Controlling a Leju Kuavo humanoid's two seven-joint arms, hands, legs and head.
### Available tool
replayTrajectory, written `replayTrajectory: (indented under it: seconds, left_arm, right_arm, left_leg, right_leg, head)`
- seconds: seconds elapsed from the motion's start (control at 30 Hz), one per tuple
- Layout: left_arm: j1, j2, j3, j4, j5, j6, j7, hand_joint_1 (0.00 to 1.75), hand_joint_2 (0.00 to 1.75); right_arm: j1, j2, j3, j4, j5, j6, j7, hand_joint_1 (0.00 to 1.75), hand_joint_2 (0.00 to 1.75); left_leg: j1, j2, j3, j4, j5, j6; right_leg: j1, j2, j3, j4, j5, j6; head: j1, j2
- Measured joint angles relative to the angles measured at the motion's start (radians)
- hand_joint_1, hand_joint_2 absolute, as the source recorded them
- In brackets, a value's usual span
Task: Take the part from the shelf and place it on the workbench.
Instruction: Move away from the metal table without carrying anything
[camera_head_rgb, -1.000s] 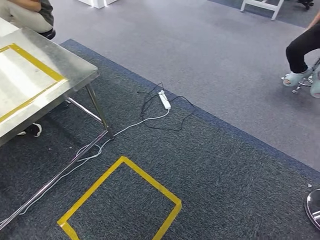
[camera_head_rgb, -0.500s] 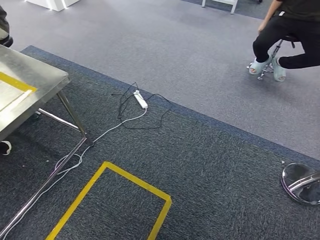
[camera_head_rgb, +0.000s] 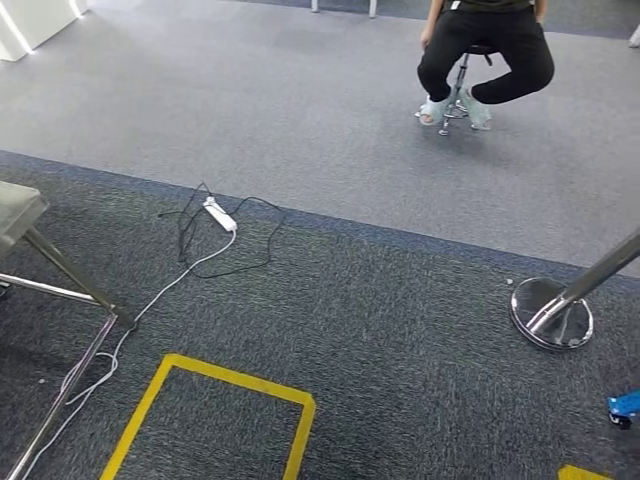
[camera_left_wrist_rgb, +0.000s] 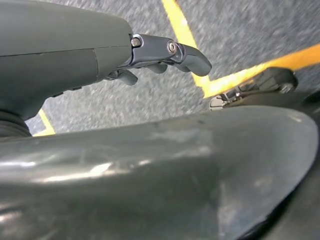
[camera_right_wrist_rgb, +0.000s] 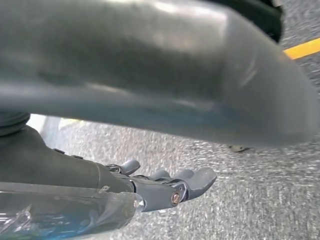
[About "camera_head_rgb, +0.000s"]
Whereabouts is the white power strip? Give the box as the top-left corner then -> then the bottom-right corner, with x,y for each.
202,195 -> 238,234

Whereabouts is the yellow floor tape piece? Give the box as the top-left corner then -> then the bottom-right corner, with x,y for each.
557,464 -> 616,480

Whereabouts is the person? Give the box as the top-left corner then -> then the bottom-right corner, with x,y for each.
416,0 -> 556,132

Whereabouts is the white floor cable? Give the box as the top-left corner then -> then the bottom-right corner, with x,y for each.
20,228 -> 237,480

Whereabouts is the yellow floor tape square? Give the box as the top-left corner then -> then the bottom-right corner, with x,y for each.
99,352 -> 317,480

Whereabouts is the stainless steel workbench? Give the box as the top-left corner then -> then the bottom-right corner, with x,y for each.
0,180 -> 137,480

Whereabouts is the black floor cable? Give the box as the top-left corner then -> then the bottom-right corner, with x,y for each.
157,182 -> 288,281

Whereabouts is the black stool chrome base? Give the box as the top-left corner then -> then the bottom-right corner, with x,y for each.
414,42 -> 496,138

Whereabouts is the chrome barrier stanchion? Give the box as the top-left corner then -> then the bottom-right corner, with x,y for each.
509,228 -> 640,352

